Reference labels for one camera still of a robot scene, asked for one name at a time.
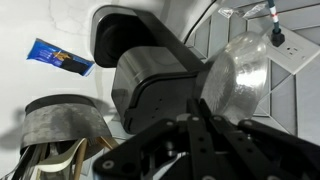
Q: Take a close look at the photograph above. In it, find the black coffee maker cord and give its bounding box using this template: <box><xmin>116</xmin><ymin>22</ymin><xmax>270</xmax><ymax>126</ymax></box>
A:
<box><xmin>181</xmin><ymin>0</ymin><xmax>218</xmax><ymax>44</ymax></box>

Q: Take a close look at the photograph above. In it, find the black coffee maker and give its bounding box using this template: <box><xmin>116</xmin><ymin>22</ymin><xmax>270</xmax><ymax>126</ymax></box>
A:
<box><xmin>89</xmin><ymin>4</ymin><xmax>214</xmax><ymax>135</ymax></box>

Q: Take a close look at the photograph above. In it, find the pale gold spatula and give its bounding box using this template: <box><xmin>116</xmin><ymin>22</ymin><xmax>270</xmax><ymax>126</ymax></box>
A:
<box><xmin>34</xmin><ymin>137</ymin><xmax>89</xmax><ymax>174</ymax></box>

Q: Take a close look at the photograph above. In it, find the steel utensil holder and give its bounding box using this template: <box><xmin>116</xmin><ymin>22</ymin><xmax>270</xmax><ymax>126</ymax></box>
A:
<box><xmin>19</xmin><ymin>93</ymin><xmax>113</xmax><ymax>158</ymax></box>

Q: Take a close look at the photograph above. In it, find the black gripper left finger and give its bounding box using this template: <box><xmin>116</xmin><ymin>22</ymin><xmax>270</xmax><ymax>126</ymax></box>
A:
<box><xmin>92</xmin><ymin>98</ymin><xmax>221</xmax><ymax>180</ymax></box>

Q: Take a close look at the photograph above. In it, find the power cable with black plug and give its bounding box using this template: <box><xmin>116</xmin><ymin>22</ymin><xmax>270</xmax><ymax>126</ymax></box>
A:
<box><xmin>266</xmin><ymin>0</ymin><xmax>286</xmax><ymax>48</ymax></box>

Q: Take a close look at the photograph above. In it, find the flat wooden stirrer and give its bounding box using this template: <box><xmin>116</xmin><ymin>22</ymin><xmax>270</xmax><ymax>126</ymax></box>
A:
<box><xmin>73</xmin><ymin>138</ymin><xmax>89</xmax><ymax>180</ymax></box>

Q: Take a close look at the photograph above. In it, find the white wall outlet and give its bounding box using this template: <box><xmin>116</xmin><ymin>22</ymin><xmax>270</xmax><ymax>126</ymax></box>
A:
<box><xmin>262</xmin><ymin>24</ymin><xmax>320</xmax><ymax>76</ymax></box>

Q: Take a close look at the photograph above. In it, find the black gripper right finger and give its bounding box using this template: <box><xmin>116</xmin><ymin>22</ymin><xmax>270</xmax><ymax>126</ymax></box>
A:
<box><xmin>209</xmin><ymin>114</ymin><xmax>320</xmax><ymax>180</ymax></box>

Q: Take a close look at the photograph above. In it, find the blue snack packet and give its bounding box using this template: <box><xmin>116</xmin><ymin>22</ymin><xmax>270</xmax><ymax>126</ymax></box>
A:
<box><xmin>26</xmin><ymin>37</ymin><xmax>96</xmax><ymax>78</ymax></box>

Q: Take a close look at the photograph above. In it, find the clear plastic bag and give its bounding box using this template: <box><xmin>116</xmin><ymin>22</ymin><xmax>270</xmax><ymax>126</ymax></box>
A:
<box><xmin>217</xmin><ymin>2</ymin><xmax>268</xmax><ymax>20</ymax></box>

